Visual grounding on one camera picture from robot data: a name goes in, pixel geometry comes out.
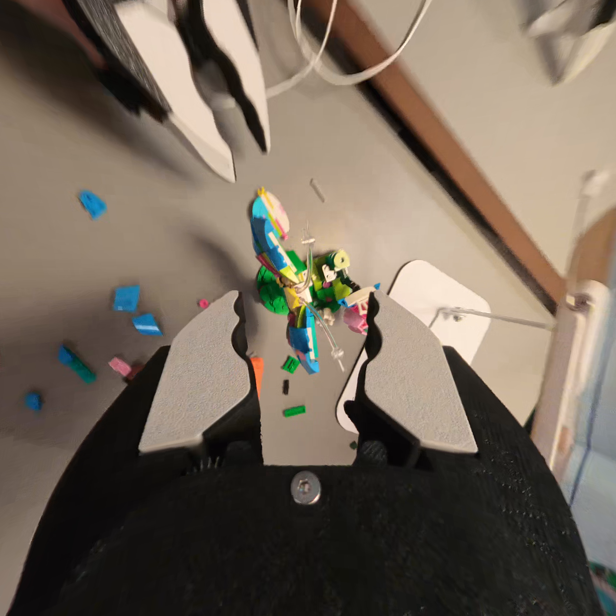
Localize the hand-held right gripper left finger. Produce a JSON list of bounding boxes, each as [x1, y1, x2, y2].
[[139, 290, 264, 465]]

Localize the lego butterfly model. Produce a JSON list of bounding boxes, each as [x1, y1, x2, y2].
[[249, 187, 382, 376]]

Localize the white booklet stand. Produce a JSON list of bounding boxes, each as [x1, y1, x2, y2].
[[335, 260, 614, 475]]

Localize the scattered loose lego bricks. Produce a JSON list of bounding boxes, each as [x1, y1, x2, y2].
[[24, 179, 359, 450]]

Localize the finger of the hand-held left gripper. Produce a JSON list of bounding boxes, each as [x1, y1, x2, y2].
[[202, 0, 271, 155], [115, 0, 237, 184]]

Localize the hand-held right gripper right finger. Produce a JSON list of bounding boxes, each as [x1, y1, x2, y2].
[[343, 290, 479, 468]]

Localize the white cable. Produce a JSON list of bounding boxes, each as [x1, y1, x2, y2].
[[265, 0, 434, 99]]

